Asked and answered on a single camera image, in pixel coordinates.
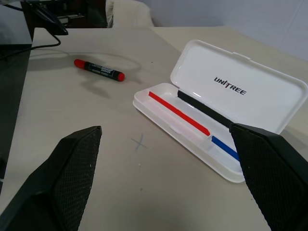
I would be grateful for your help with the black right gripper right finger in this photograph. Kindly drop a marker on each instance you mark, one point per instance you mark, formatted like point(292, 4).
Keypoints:
point(272, 173)

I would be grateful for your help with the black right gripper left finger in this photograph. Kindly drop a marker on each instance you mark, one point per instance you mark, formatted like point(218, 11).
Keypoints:
point(60, 183)

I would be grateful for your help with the white Unitree pencil case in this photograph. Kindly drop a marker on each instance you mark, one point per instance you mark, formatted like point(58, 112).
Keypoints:
point(240, 69)

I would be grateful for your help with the black glossy panel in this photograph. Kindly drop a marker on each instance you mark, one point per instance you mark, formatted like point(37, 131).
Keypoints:
point(12, 84)

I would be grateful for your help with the red and black marker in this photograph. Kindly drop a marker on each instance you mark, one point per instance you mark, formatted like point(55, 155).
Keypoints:
point(101, 69)

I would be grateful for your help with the black pointed device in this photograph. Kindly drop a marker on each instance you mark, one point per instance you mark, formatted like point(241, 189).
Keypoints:
point(54, 21)

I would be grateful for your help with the dark brown cabinet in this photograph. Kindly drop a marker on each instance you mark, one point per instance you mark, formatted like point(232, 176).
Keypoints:
point(93, 14)

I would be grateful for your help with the white cloth cover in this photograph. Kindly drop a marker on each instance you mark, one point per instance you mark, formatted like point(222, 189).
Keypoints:
point(130, 13)

